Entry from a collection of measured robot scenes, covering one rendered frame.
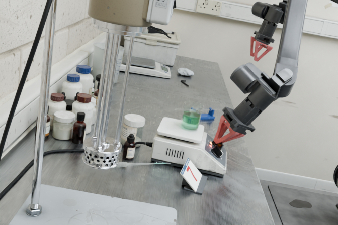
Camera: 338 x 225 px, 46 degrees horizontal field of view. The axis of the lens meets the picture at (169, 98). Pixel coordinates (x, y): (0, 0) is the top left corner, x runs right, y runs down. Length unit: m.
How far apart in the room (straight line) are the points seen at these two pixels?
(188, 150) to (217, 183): 0.11
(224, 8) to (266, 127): 0.83
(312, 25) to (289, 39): 1.38
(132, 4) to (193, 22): 1.90
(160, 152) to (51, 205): 0.34
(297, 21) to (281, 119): 1.54
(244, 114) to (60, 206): 0.52
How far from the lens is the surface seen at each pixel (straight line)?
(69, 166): 0.99
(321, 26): 2.56
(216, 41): 2.50
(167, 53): 2.14
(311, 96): 2.70
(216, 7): 2.42
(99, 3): 0.61
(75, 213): 0.81
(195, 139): 1.02
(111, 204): 0.85
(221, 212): 0.92
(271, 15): 1.57
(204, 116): 1.45
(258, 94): 1.05
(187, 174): 0.97
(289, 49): 1.15
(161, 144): 1.03
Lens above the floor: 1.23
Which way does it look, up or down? 17 degrees down
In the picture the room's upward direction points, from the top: 11 degrees clockwise
